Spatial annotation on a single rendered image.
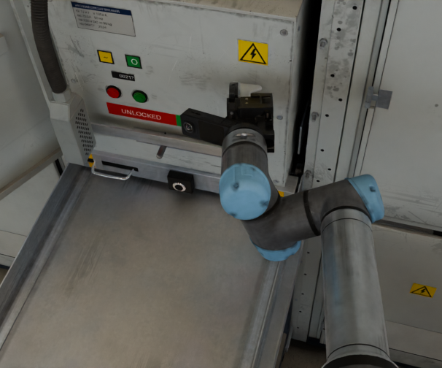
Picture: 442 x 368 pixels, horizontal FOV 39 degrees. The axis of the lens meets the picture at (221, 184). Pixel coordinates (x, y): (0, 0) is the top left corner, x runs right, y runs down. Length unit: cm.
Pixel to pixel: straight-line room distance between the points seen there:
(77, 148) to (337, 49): 58
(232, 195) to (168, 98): 45
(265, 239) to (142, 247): 51
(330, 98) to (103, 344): 69
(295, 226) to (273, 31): 35
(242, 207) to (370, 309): 25
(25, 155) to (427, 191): 97
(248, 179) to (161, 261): 56
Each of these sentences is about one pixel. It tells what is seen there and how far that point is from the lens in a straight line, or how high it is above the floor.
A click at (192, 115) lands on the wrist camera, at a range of 109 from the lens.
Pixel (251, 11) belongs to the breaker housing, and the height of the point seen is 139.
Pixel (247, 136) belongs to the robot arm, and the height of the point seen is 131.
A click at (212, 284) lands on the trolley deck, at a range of 138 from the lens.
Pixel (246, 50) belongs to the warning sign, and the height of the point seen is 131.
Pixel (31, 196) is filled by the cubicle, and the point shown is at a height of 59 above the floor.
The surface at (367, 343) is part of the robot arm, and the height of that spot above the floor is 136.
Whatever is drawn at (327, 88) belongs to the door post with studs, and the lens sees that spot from 126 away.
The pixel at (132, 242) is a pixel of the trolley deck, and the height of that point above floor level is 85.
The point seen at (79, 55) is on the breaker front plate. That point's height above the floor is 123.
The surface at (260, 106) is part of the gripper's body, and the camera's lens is 108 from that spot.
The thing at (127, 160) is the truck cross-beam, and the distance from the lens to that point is 151.
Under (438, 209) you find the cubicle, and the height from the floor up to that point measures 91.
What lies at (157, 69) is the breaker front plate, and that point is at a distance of 127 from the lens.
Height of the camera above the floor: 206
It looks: 52 degrees down
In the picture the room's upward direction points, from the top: 4 degrees counter-clockwise
